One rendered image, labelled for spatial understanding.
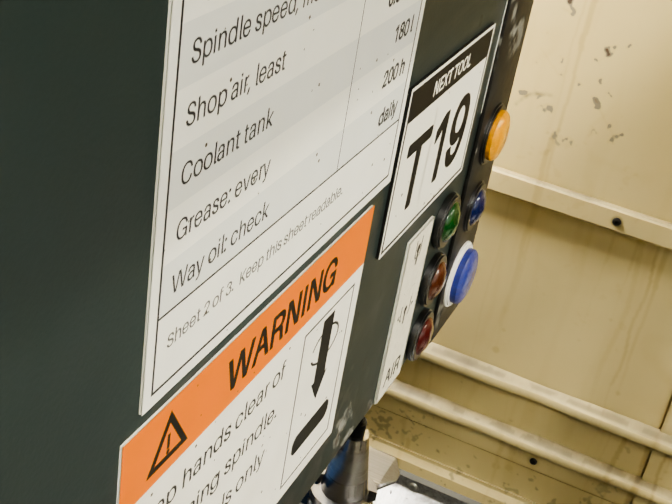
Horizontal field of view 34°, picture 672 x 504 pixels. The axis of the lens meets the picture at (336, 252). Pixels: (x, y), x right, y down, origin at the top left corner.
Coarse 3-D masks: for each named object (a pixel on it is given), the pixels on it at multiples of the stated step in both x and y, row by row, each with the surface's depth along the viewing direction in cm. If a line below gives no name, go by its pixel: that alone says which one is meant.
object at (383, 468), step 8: (376, 456) 107; (384, 456) 107; (392, 456) 107; (376, 464) 106; (384, 464) 106; (392, 464) 106; (368, 472) 105; (376, 472) 105; (384, 472) 105; (392, 472) 105; (376, 480) 104; (384, 480) 104; (392, 480) 105
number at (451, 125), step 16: (464, 96) 45; (448, 112) 43; (464, 112) 46; (448, 128) 44; (464, 128) 47; (432, 144) 43; (448, 144) 45; (432, 160) 44; (448, 160) 46; (432, 176) 44
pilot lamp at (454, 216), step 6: (456, 204) 49; (450, 210) 49; (456, 210) 49; (450, 216) 49; (456, 216) 49; (450, 222) 49; (456, 222) 49; (444, 228) 49; (450, 228) 49; (456, 228) 50; (444, 234) 49; (450, 234) 49; (444, 240) 49
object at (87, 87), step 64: (0, 0) 16; (64, 0) 18; (128, 0) 20; (448, 0) 39; (0, 64) 17; (64, 64) 19; (128, 64) 20; (0, 128) 18; (64, 128) 19; (128, 128) 21; (0, 192) 18; (64, 192) 20; (128, 192) 22; (384, 192) 39; (448, 192) 49; (0, 256) 19; (64, 256) 21; (128, 256) 23; (384, 256) 42; (0, 320) 19; (64, 320) 21; (128, 320) 24; (384, 320) 46; (0, 384) 20; (64, 384) 22; (128, 384) 25; (0, 448) 21; (64, 448) 23; (320, 448) 43
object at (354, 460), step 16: (368, 432) 98; (352, 448) 97; (368, 448) 98; (336, 464) 98; (352, 464) 98; (368, 464) 99; (336, 480) 98; (352, 480) 98; (336, 496) 99; (352, 496) 99
